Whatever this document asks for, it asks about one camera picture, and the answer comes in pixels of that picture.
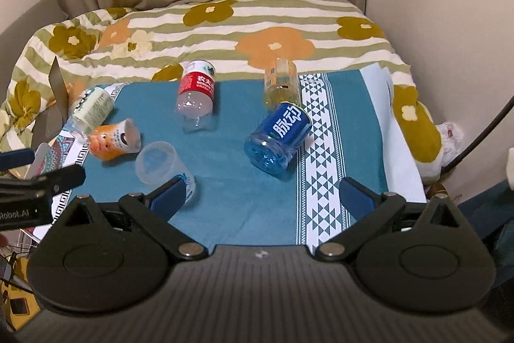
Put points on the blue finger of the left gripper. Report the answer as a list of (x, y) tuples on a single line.
[(16, 158)]

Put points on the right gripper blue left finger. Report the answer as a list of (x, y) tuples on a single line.
[(152, 213)]

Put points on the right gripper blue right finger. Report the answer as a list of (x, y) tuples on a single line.
[(374, 214)]

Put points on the red label clear cup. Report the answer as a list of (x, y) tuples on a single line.
[(194, 105)]

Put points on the yellow orange label cup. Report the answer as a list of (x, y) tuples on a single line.
[(281, 84)]

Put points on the white sheet under cloth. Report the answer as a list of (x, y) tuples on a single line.
[(399, 166)]

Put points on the teal patterned cloth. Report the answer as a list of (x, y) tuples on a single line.
[(238, 200)]

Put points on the grey headboard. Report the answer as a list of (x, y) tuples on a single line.
[(15, 37)]

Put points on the floral striped quilt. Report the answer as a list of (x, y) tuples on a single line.
[(239, 37)]

